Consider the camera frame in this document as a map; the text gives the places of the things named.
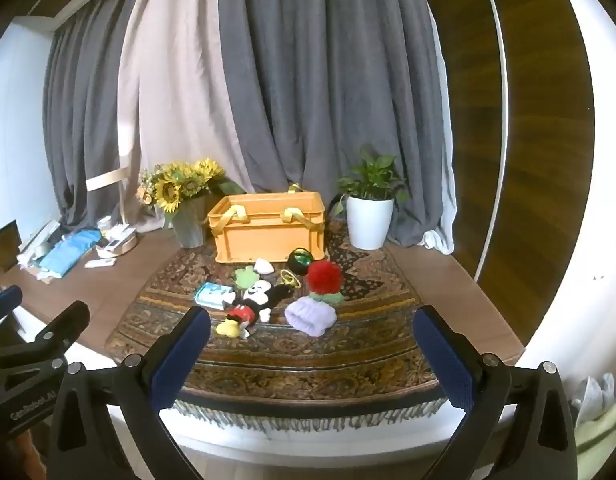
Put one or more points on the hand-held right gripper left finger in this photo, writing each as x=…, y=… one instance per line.
x=180, y=360

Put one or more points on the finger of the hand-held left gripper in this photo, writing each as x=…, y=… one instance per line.
x=2, y=302
x=62, y=321

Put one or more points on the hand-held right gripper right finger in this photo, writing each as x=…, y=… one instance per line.
x=448, y=360

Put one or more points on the small white soft toy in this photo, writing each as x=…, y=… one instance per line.
x=263, y=266

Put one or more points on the purple knitted hat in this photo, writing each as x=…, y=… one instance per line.
x=310, y=316

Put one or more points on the red pompom plush flower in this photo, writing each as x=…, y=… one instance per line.
x=324, y=277

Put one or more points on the green round pouch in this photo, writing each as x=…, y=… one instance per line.
x=300, y=261

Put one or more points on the orange plastic basket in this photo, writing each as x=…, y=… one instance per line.
x=270, y=232

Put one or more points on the dark flat box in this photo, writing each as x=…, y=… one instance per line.
x=2, y=245

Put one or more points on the blue cloth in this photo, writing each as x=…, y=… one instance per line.
x=67, y=255

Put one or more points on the white remote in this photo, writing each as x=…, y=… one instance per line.
x=100, y=263

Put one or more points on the blue tissue pack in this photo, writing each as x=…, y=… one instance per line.
x=212, y=295

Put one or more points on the mouse plush toy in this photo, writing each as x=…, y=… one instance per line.
x=253, y=302

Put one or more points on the white box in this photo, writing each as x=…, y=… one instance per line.
x=117, y=240

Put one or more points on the green hand-shaped plush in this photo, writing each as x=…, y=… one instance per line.
x=243, y=279

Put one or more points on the patterned rug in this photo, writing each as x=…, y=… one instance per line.
x=298, y=365

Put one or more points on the white sheer curtain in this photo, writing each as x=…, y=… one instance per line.
x=440, y=240

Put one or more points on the grey ribbed vase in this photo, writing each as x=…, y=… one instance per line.
x=190, y=225

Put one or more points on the beige curtain tieback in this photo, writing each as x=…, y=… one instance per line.
x=105, y=178

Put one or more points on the white crumpled cloth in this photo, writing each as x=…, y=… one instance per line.
x=595, y=397

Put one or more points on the white ribbed plant pot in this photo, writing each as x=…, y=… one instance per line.
x=369, y=222

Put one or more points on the sunflower bouquet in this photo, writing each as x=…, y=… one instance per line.
x=175, y=185

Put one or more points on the pale green blanket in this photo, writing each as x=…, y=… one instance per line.
x=603, y=445

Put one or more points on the green potted plant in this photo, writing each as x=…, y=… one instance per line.
x=373, y=175

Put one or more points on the grey curtain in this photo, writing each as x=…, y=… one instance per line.
x=82, y=110
x=328, y=70

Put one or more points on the dark wooden panel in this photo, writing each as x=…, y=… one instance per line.
x=538, y=135

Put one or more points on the beige curtain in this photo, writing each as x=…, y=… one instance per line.
x=177, y=85

